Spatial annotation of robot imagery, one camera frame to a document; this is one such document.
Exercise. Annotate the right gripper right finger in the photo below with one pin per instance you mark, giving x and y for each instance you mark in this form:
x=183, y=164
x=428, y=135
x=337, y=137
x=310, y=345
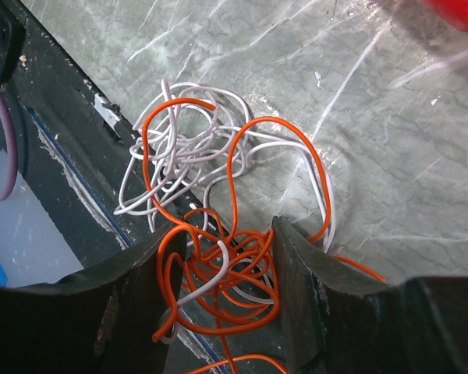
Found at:
x=337, y=320

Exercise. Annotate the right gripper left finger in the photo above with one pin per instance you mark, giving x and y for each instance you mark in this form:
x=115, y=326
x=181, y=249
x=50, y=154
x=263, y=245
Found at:
x=97, y=320

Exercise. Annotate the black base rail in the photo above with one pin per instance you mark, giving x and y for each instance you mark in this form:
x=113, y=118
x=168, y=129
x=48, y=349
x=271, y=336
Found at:
x=70, y=155

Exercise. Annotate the red bin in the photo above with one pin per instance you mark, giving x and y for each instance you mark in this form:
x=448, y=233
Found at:
x=454, y=12

